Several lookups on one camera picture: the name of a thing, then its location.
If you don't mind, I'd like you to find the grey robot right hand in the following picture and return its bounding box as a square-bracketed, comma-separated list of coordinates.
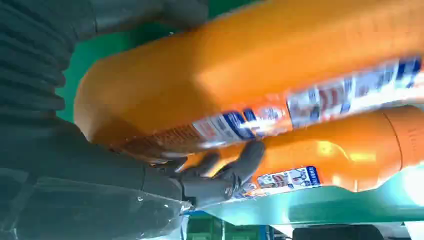
[0, 0, 267, 240]

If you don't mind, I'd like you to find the green plastic crate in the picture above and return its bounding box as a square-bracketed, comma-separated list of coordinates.
[186, 214, 223, 240]
[224, 221, 262, 240]

